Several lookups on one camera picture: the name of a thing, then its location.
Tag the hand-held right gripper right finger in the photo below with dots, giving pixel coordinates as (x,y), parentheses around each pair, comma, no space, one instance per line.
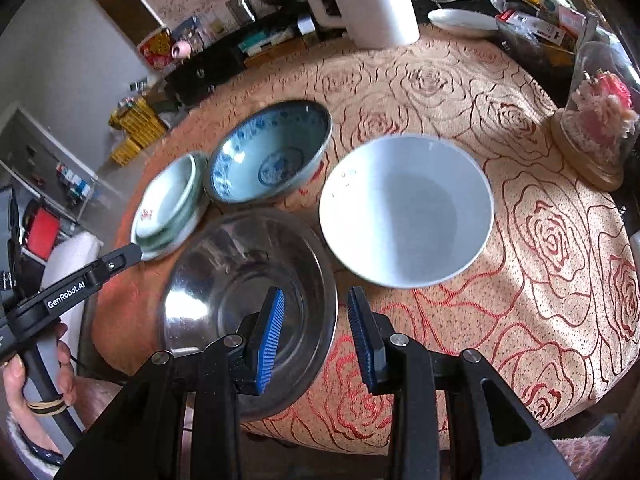
(361,340)

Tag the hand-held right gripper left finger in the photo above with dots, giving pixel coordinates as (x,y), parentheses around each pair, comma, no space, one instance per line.
(270,340)

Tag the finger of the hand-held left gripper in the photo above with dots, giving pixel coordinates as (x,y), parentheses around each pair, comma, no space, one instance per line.
(117,262)

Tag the white oval dish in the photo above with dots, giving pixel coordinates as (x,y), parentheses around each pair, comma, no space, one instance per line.
(160,205)

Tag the stainless steel bowl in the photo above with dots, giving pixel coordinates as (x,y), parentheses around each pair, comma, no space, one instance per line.
(225,270)

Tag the green square plate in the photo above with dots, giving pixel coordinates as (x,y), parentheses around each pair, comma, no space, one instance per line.
(196,185)

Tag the white bowl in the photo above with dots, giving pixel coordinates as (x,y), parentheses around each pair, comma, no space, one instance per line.
(405,210)

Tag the blue patterned bowl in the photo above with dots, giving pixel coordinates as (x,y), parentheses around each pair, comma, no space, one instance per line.
(270,155)

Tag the person's left hand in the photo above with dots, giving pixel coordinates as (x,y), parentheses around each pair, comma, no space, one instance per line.
(12,385)

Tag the red chair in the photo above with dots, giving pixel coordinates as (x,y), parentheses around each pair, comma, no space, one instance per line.
(42,227)

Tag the yellow plastic crate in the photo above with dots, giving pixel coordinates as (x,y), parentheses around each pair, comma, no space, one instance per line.
(147,131)
(126,151)
(134,112)

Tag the glass shelf unit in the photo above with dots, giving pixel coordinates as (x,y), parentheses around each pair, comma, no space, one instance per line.
(45,160)

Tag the black cabinet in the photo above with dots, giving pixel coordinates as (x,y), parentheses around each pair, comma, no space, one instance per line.
(200,77)

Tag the rose patterned tablecloth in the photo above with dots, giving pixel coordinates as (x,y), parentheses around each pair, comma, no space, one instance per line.
(550,260)

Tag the red gift box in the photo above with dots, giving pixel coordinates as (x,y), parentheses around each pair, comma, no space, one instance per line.
(156,50)

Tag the pink pig figurine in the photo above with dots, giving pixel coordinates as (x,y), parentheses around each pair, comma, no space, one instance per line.
(182,50)

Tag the blue box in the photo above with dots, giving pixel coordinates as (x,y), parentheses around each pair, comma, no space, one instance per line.
(189,27)

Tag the teal box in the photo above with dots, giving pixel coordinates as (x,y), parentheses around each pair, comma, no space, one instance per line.
(265,40)

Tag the small white box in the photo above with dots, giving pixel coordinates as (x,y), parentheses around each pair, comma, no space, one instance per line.
(305,25)

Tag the small white plate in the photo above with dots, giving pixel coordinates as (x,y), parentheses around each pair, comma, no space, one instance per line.
(462,22)

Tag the glass flower dome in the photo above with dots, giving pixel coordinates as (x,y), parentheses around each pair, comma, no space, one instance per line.
(600,105)

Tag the white tall appliance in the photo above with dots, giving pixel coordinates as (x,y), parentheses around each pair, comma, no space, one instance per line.
(380,0)

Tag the cluttered storage tray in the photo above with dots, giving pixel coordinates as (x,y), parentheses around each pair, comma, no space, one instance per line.
(540,35)

